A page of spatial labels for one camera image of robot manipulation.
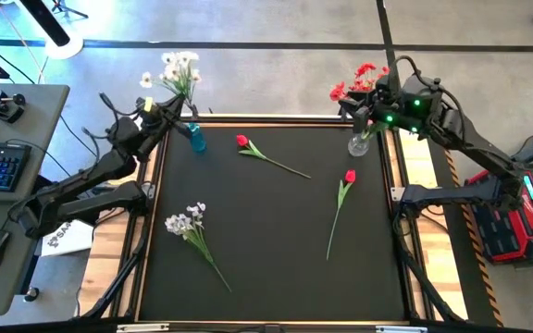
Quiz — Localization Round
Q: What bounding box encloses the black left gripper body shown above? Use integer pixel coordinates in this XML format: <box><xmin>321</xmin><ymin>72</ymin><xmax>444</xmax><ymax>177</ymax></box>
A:
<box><xmin>131</xmin><ymin>99</ymin><xmax>178</xmax><ymax>142</ymax></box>

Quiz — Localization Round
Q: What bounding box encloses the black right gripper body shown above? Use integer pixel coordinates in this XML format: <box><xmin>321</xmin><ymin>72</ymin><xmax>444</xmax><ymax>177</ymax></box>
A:
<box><xmin>361</xmin><ymin>87</ymin><xmax>404</xmax><ymax>133</ymax></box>

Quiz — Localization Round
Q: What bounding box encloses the white blossom bunch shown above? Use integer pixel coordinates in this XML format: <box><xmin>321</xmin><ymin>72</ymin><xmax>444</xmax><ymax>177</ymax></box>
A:
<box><xmin>164</xmin><ymin>202</ymin><xmax>233</xmax><ymax>294</ymax></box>
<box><xmin>138</xmin><ymin>50</ymin><xmax>202</xmax><ymax>122</ymax></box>

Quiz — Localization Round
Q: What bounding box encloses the red artificial tulip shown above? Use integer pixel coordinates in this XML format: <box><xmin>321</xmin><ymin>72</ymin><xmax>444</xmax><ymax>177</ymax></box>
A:
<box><xmin>325</xmin><ymin>169</ymin><xmax>357</xmax><ymax>262</ymax></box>
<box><xmin>235</xmin><ymin>133</ymin><xmax>313</xmax><ymax>180</ymax></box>

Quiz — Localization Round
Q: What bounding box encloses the blue glass vase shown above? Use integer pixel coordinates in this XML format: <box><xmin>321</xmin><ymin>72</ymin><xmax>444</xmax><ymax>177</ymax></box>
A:
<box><xmin>186</xmin><ymin>122</ymin><xmax>208</xmax><ymax>154</ymax></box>

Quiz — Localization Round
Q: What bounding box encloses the clear glass vase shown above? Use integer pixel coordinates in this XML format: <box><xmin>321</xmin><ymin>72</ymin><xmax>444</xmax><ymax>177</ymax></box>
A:
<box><xmin>347</xmin><ymin>131</ymin><xmax>370</xmax><ymax>158</ymax></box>

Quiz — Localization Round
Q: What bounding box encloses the white round floor stand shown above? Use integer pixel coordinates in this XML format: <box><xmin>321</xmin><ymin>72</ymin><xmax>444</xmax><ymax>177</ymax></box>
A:
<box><xmin>19</xmin><ymin>0</ymin><xmax>85</xmax><ymax>61</ymax></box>

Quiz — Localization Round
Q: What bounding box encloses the grey desk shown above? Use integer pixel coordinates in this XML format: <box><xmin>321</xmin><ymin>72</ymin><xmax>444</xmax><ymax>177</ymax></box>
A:
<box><xmin>0</xmin><ymin>82</ymin><xmax>71</xmax><ymax>316</ymax></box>

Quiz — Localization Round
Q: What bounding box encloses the black tripod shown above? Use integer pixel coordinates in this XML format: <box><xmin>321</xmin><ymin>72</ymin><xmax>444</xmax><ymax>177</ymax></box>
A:
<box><xmin>48</xmin><ymin>0</ymin><xmax>90</xmax><ymax>22</ymax></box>

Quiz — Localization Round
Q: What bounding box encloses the white printed paper bag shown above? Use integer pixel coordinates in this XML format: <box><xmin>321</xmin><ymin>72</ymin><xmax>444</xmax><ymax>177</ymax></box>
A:
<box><xmin>40</xmin><ymin>219</ymin><xmax>95</xmax><ymax>258</ymax></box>

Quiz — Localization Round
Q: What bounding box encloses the black table mat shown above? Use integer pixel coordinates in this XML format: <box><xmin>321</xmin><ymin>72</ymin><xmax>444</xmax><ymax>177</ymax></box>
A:
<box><xmin>136</xmin><ymin>124</ymin><xmax>409</xmax><ymax>323</ymax></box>

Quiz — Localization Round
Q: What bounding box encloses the red black tool case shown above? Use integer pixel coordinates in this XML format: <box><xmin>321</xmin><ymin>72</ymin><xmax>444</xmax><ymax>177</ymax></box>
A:
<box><xmin>467</xmin><ymin>169</ymin><xmax>533</xmax><ymax>265</ymax></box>

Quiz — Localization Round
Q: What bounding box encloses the hazard striped floor mat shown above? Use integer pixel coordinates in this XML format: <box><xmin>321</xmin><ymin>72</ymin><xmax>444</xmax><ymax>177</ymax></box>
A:
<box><xmin>423</xmin><ymin>117</ymin><xmax>504</xmax><ymax>327</ymax></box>

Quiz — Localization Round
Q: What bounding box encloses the black floor cable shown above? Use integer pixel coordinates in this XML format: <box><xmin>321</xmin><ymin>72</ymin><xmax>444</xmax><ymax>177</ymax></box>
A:
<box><xmin>0</xmin><ymin>32</ymin><xmax>36</xmax><ymax>85</ymax></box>
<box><xmin>57</xmin><ymin>114</ymin><xmax>106</xmax><ymax>168</ymax></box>

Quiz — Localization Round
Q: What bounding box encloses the silver metal bracket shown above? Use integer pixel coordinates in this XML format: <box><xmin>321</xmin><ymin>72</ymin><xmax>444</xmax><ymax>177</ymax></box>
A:
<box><xmin>117</xmin><ymin>322</ymin><xmax>170</xmax><ymax>333</ymax></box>
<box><xmin>375</xmin><ymin>325</ymin><xmax>428</xmax><ymax>333</ymax></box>

